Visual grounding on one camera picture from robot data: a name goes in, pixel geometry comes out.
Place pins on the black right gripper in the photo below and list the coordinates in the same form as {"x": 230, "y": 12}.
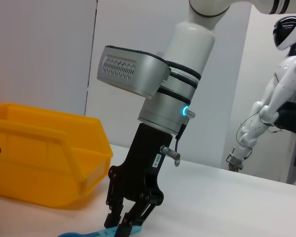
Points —
{"x": 143, "y": 168}

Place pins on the blue scissors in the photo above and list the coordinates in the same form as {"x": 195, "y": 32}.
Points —
{"x": 106, "y": 232}

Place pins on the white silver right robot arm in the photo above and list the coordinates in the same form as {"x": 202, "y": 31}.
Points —
{"x": 190, "y": 49}

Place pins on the right gripper silver connector plug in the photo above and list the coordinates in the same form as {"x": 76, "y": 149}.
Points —
{"x": 170, "y": 153}

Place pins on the yellow plastic storage bin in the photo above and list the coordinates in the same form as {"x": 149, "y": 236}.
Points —
{"x": 39, "y": 158}

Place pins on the white humanoid mannequin robot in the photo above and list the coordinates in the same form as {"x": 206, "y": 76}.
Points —
{"x": 286, "y": 74}

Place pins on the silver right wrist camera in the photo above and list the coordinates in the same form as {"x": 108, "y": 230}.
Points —
{"x": 133, "y": 71}

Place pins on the black mannequin support bracket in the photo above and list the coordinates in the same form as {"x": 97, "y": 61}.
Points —
{"x": 289, "y": 118}

